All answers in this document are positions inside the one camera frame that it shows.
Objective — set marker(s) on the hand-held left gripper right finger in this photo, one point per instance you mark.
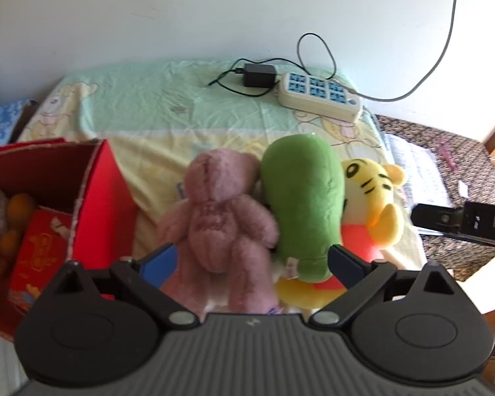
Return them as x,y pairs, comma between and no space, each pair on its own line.
346,268

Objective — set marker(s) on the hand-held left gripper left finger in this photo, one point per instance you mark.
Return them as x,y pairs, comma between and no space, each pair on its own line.
161,263

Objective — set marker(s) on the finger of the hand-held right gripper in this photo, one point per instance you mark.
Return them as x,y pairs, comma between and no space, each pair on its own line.
435,216

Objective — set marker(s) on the pink teddy bear plush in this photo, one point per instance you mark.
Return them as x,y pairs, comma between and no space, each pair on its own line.
218,222

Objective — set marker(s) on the yellow tiger plush toy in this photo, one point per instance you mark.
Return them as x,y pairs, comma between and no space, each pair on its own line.
371,185

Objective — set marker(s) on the green plush toy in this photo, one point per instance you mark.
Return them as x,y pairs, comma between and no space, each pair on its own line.
305,198

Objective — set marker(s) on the red cardboard box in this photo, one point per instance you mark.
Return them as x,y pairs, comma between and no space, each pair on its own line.
107,198

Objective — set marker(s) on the small white card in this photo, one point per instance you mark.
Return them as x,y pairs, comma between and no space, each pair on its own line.
464,188

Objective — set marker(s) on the stack of written papers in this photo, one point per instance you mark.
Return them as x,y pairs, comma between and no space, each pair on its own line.
420,165

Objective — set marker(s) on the pink pen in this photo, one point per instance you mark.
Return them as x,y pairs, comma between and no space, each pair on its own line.
447,156

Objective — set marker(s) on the brown patterned cloth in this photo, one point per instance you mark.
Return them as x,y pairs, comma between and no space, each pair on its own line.
470,148

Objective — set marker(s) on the red printed packet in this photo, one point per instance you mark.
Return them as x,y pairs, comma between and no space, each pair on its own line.
41,251

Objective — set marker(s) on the orange fruit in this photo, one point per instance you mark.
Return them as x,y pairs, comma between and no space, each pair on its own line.
9,241
19,206

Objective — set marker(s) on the cartoon printed bed sheet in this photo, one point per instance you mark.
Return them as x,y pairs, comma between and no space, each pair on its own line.
156,103

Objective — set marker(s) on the cream power strip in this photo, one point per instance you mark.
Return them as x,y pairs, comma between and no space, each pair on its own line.
313,99

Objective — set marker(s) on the blue floral cloth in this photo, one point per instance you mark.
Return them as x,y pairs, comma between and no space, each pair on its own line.
0,121

